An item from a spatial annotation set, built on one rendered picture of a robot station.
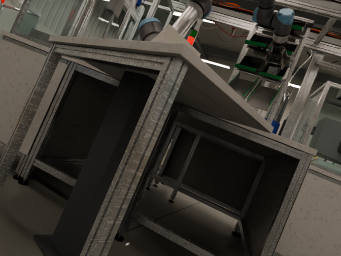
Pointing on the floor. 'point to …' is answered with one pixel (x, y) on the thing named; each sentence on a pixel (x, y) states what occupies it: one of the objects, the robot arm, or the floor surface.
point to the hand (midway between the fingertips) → (274, 66)
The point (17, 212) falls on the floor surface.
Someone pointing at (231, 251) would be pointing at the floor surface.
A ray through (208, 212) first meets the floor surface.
